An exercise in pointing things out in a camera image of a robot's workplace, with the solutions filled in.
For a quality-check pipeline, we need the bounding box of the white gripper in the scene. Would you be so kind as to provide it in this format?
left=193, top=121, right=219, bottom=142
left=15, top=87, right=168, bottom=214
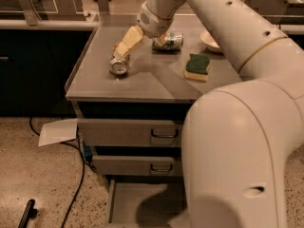
left=113, top=2, right=173, bottom=59

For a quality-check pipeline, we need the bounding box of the orange soda can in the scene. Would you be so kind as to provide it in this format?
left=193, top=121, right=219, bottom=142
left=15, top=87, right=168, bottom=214
left=109, top=55, right=130, bottom=76

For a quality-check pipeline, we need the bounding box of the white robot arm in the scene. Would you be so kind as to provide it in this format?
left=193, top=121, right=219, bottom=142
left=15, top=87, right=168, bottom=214
left=115, top=0, right=304, bottom=228

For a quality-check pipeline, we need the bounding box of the green and silver can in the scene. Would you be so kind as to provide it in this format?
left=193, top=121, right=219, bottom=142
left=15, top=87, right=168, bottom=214
left=152, top=31, right=183, bottom=51

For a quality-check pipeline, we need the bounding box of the grey drawer cabinet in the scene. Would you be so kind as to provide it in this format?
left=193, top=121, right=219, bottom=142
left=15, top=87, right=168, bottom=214
left=64, top=13, right=243, bottom=228

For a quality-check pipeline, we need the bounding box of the top drawer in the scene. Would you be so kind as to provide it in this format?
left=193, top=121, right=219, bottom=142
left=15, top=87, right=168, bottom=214
left=78, top=119, right=182, bottom=147

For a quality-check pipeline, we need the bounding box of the drawer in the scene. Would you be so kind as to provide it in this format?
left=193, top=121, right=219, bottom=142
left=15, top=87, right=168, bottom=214
left=105, top=177, right=190, bottom=228
left=93, top=156, right=182, bottom=177
left=78, top=119, right=182, bottom=147

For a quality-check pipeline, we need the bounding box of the middle drawer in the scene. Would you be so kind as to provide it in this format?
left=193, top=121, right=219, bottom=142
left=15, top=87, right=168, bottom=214
left=93, top=156, right=182, bottom=177

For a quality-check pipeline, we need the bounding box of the bottom drawer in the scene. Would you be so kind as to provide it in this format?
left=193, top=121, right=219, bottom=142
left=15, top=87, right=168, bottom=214
left=105, top=177, right=190, bottom=228

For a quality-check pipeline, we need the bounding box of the green and yellow sponge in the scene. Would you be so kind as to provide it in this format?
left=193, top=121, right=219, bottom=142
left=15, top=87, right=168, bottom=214
left=183, top=53, right=210, bottom=82

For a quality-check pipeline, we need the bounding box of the white bowl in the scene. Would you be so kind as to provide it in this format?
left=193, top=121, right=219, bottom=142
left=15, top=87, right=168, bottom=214
left=200, top=30, right=221, bottom=53

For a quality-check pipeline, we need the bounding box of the white paper sheet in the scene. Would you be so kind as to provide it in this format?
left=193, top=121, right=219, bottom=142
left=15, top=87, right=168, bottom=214
left=38, top=119, right=77, bottom=146

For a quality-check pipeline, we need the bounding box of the black bar on floor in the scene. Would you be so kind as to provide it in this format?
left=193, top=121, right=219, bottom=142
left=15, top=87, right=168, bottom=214
left=18, top=199, right=38, bottom=228

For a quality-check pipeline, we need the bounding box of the grey post left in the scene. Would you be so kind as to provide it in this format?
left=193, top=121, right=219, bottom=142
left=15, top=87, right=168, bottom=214
left=19, top=0, right=39, bottom=26

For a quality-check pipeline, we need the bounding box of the black cable left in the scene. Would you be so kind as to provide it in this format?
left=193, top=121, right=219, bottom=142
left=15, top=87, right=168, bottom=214
left=28, top=117, right=97, bottom=228

